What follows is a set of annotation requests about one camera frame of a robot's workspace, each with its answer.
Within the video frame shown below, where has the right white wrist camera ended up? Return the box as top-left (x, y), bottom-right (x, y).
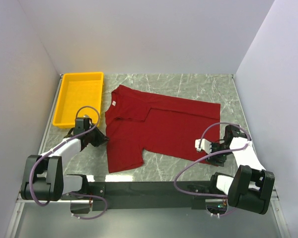
top-left (195, 139), bottom-right (212, 154)

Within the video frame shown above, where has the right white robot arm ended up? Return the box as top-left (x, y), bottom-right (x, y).
top-left (197, 125), bottom-right (275, 215)

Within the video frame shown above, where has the red t shirt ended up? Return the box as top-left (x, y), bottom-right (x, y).
top-left (105, 85), bottom-right (221, 173)

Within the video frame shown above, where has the aluminium frame rail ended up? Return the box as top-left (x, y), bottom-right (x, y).
top-left (14, 74), bottom-right (65, 206)

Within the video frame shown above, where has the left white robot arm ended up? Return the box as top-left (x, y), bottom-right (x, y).
top-left (20, 117), bottom-right (109, 206)

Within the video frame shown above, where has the black base beam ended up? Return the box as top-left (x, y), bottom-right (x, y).
top-left (65, 181), bottom-right (228, 214)

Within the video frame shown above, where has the yellow plastic tray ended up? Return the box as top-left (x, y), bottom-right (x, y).
top-left (52, 72), bottom-right (104, 128)

